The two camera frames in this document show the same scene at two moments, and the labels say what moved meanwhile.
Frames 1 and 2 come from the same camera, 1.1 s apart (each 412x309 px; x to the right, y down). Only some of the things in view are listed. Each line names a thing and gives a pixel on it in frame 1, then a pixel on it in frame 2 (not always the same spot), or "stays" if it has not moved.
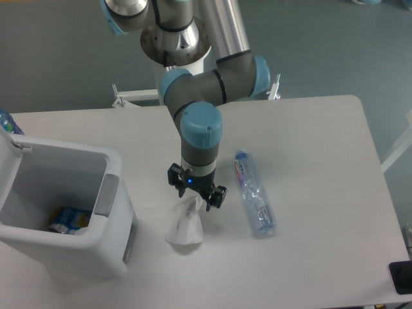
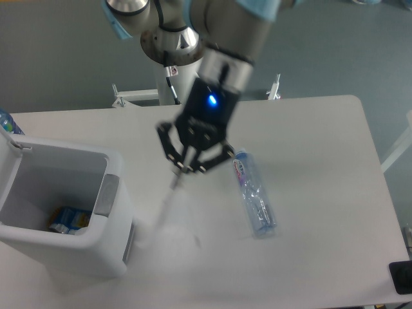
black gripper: [201, 185] → [204, 120]
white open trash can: [38, 176] stays
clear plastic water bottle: [257, 201] stays
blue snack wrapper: [67, 220] stays
